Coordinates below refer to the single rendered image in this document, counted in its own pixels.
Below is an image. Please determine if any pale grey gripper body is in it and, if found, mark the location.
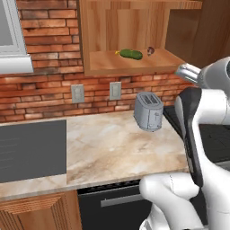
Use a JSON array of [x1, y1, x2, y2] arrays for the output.
[[174, 62, 202, 86]]

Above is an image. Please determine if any brown mushroom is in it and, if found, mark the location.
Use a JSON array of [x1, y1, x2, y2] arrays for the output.
[[146, 46, 156, 58]]

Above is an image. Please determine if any wooden cabinet door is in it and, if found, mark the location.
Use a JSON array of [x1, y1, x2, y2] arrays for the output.
[[164, 0, 230, 70]]

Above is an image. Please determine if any green cucumber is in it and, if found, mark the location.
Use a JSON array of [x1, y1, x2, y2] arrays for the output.
[[114, 49, 144, 61]]

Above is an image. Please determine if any grey toaster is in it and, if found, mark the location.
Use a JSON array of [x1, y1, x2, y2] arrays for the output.
[[133, 91, 164, 133]]

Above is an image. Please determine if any black dishwasher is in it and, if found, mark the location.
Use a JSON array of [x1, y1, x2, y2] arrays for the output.
[[76, 179, 155, 230]]

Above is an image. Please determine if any dark grey hob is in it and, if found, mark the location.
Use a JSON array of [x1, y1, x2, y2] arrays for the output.
[[0, 119, 67, 184]]

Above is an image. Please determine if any grey range hood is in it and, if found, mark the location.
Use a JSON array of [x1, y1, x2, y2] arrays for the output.
[[0, 0, 35, 75]]

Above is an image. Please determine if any wooden base cupboard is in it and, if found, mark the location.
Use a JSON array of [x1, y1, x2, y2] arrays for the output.
[[0, 190, 83, 230]]

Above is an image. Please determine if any grey wall socket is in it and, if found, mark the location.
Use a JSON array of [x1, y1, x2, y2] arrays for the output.
[[70, 84, 85, 105], [109, 81, 123, 102]]

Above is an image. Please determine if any wooden wall cabinet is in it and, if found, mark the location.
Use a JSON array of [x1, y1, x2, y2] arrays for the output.
[[77, 0, 205, 77]]

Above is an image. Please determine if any grey dishwasher handle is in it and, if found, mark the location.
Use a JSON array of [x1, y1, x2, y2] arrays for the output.
[[100, 193, 146, 208]]

